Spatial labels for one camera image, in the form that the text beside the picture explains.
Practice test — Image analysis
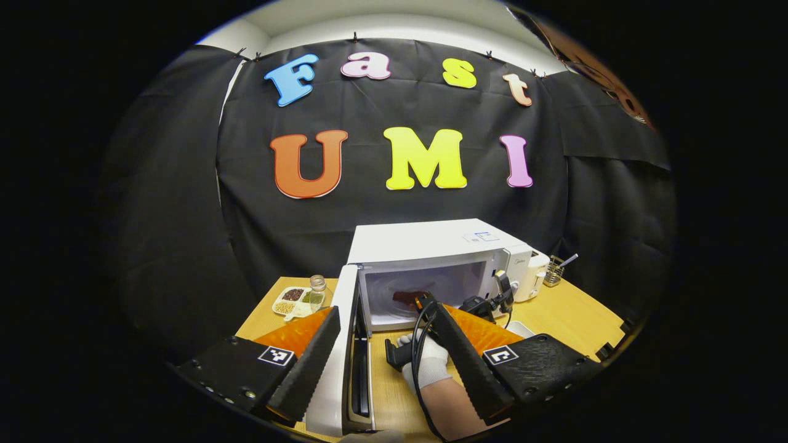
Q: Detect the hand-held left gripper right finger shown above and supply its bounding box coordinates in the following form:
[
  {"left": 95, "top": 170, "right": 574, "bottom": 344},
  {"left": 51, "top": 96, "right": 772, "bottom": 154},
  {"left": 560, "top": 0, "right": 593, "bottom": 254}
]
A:
[{"left": 427, "top": 300, "right": 604, "bottom": 425}]

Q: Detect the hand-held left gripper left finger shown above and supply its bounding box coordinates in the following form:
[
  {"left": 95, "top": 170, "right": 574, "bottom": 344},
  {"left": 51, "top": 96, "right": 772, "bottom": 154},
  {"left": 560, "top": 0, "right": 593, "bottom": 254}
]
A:
[{"left": 175, "top": 306, "right": 341, "bottom": 428}]

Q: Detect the red meat piece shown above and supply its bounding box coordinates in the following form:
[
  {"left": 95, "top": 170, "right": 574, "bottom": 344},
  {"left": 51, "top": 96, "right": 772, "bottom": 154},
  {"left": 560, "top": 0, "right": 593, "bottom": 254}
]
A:
[{"left": 393, "top": 289, "right": 435, "bottom": 306}]

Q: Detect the white microwave oven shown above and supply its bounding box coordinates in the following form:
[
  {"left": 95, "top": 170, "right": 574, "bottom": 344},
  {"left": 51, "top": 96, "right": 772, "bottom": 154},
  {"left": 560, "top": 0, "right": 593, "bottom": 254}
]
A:
[{"left": 305, "top": 218, "right": 535, "bottom": 439}]

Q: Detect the white toaster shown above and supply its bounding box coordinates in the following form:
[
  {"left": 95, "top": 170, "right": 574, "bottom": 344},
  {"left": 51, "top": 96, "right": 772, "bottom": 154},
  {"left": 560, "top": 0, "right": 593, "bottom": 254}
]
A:
[{"left": 513, "top": 249, "right": 551, "bottom": 303}]

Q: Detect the white sectioned snack plate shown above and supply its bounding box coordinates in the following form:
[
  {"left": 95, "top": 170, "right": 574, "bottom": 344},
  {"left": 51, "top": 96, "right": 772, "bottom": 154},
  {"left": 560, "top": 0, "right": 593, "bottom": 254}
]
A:
[{"left": 271, "top": 285, "right": 316, "bottom": 322}]

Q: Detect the clear plastic water bottle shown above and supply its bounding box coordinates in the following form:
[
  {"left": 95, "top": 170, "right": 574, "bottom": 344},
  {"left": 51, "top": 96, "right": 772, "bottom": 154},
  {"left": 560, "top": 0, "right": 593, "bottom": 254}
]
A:
[{"left": 308, "top": 274, "right": 328, "bottom": 311}]

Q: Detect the black cable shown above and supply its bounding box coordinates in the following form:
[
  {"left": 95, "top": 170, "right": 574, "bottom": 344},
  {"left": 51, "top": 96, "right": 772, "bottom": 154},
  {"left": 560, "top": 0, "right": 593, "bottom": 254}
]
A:
[{"left": 411, "top": 300, "right": 447, "bottom": 442}]

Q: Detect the metal wire utensil holder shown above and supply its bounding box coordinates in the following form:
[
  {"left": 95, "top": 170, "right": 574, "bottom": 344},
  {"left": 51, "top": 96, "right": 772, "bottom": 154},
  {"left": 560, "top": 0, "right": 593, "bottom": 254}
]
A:
[{"left": 544, "top": 255, "right": 566, "bottom": 288}]

